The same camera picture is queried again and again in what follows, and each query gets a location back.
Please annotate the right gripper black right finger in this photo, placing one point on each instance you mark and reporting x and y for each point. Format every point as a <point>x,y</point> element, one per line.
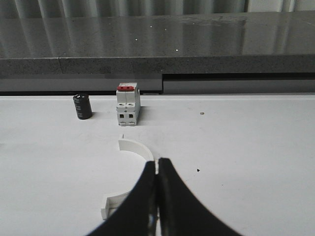
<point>181,213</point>

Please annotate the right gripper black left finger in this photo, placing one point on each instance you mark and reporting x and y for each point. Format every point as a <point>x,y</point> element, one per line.
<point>137,215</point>

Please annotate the white half pipe clamp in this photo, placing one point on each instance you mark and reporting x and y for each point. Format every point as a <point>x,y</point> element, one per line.
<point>112,201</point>

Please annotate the black cylindrical capacitor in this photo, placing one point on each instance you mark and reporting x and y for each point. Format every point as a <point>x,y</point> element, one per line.
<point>82,106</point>

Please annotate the grey stone counter ledge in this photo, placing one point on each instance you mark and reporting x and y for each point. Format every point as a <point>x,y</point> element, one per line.
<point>267,52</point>

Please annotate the white circuit breaker red switch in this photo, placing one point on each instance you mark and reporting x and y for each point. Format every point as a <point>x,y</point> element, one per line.
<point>128,104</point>

